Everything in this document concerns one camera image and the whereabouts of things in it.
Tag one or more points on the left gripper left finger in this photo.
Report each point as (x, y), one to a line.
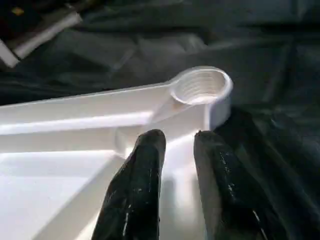
(135, 190)

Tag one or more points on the black work mat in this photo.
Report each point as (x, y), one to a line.
(150, 50)

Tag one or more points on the white plastic table top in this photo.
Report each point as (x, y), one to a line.
(100, 150)

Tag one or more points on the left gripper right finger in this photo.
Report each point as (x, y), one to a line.
(225, 195)

